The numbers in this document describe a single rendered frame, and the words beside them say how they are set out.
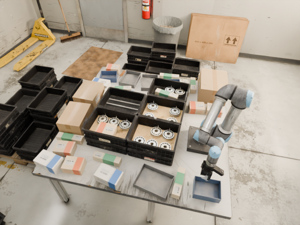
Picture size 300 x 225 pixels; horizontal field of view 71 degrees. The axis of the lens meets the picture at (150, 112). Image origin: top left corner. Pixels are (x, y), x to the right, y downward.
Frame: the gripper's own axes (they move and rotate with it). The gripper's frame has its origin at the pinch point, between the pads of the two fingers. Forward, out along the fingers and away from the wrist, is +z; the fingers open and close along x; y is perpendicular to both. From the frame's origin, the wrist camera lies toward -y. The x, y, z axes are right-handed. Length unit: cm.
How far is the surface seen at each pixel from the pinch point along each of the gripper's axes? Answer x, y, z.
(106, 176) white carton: 18, 77, 0
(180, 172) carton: -1.7, 21.2, 1.1
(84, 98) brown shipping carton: -51, 127, -14
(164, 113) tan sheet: -56, 46, -11
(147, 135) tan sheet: -24, 55, -8
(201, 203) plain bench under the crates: 16.3, 1.9, 8.7
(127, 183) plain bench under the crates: 15, 61, 9
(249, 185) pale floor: -56, -63, 73
